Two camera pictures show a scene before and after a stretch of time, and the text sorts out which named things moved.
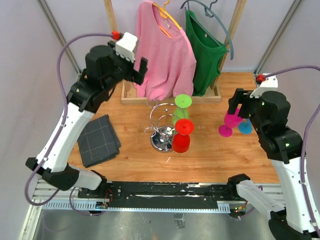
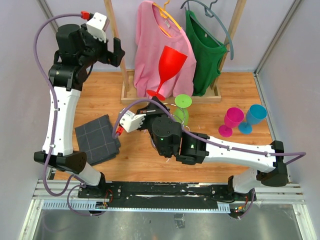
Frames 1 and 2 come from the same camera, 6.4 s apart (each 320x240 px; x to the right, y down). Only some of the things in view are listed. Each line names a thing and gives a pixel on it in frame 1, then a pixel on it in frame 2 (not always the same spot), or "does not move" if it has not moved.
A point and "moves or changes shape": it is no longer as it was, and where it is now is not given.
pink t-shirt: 171,63 does not move
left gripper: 134,74 to 114,58
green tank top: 208,50 does not move
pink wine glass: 230,121 does not move
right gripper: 240,94 to 153,110
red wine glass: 181,139 moves or changes shape
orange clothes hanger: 165,14 does not move
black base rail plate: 163,192 does not move
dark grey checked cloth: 98,142 does not move
